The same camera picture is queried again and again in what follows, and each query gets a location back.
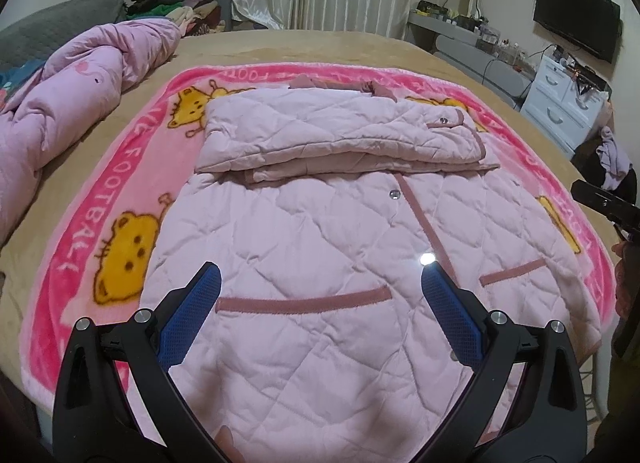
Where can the pink printed blanket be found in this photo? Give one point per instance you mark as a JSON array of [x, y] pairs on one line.
[[100, 178]]

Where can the pink comforter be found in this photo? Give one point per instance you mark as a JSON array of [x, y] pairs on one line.
[[75, 93]]

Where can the beige bed sheet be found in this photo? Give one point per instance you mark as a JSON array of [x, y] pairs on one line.
[[325, 48]]

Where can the white drawer cabinet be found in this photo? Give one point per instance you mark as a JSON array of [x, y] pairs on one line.
[[555, 108]]

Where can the black flat television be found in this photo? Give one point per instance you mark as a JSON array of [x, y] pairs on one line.
[[575, 18]]

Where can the person's right hand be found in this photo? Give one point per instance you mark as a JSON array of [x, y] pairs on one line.
[[627, 283]]

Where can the pink quilted jacket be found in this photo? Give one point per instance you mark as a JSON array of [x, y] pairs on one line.
[[325, 223]]

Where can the dark chair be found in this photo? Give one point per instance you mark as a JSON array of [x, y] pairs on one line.
[[587, 163]]

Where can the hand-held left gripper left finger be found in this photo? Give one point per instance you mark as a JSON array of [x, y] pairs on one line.
[[190, 318]]

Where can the grey desk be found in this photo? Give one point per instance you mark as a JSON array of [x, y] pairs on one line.
[[465, 58]]

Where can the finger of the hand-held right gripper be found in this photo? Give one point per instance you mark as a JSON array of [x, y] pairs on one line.
[[600, 200]]

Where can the grey quilted pillow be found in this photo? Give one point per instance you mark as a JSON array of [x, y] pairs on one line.
[[65, 23]]

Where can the lavender cloth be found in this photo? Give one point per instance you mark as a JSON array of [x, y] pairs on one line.
[[612, 155]]

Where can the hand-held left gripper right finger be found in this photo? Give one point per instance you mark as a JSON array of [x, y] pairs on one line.
[[450, 313]]

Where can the pile of dark clothes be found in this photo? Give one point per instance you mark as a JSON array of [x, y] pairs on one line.
[[175, 5]]

